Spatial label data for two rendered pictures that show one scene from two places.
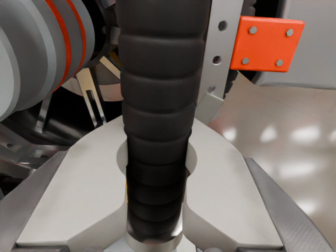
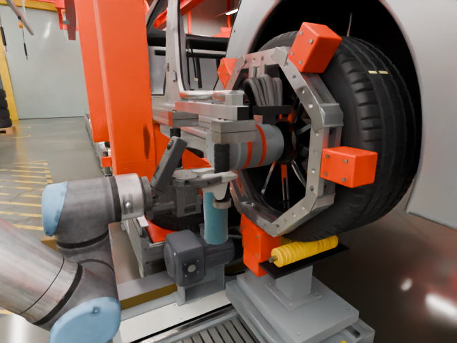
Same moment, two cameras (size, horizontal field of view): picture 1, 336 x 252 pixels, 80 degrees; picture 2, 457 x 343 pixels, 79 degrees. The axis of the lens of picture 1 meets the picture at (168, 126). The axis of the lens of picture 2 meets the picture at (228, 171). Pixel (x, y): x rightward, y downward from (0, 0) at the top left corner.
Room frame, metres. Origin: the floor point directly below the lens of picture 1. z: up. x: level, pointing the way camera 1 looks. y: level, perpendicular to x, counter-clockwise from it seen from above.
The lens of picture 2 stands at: (-0.16, -0.56, 1.01)
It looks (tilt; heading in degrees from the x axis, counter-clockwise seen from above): 16 degrees down; 65
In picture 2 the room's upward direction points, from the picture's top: straight up
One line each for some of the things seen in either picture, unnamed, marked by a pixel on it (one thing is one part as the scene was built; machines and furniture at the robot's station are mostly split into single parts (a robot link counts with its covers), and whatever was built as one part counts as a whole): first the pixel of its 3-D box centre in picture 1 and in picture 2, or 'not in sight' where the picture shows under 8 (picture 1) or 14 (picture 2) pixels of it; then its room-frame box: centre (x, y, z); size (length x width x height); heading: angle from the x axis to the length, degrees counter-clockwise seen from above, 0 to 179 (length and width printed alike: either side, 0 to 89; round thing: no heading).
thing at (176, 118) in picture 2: not in sight; (183, 118); (0.10, 0.35, 0.93); 0.09 x 0.05 x 0.05; 3
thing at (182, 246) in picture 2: not in sight; (213, 260); (0.26, 0.49, 0.26); 0.42 x 0.18 x 0.35; 3
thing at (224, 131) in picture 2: not in sight; (233, 129); (0.12, 0.01, 0.93); 0.09 x 0.05 x 0.05; 3
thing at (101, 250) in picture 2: not in sight; (86, 261); (-0.20, -0.02, 0.69); 0.12 x 0.09 x 0.12; 91
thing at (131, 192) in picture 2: not in sight; (130, 196); (-0.11, -0.01, 0.81); 0.10 x 0.05 x 0.09; 93
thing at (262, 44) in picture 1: (256, 43); (347, 165); (0.34, -0.13, 0.85); 0.09 x 0.08 x 0.07; 93
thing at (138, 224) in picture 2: not in sight; (116, 179); (-0.06, 1.93, 0.28); 2.47 x 0.09 x 0.22; 93
